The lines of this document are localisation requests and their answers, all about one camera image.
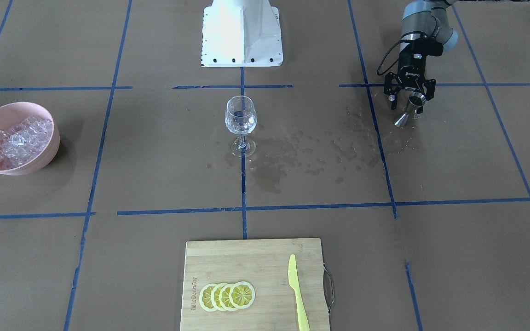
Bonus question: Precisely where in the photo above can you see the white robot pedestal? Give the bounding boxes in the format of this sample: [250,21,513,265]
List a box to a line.
[201,0,284,68]

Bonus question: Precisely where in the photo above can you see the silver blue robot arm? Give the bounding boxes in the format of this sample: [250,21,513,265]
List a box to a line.
[376,0,459,110]

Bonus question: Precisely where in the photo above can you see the clear ice cubes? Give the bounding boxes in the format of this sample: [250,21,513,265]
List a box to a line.
[0,116,53,170]

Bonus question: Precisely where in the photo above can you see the steel cocktail jigger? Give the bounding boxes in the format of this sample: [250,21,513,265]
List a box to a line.
[393,91,427,128]

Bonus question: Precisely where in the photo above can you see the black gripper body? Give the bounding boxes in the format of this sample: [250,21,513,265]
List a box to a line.
[395,39,444,91]

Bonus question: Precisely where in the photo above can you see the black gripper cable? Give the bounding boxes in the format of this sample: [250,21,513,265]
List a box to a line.
[377,40,407,77]

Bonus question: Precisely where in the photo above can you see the yellow plastic knife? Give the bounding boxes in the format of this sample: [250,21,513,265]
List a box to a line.
[287,254,311,331]

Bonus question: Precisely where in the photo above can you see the bamboo cutting board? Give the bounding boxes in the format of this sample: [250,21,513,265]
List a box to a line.
[179,238,330,331]

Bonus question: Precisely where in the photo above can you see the clear wine glass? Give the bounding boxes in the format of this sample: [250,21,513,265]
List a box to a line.
[225,96,257,159]

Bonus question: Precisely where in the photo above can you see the lemon slice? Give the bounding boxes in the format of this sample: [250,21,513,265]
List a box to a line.
[200,283,217,312]
[218,283,237,311]
[210,283,227,311]
[229,281,256,309]

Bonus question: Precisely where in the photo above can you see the pink bowl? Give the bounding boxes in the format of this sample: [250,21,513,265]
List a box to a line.
[0,102,60,176]

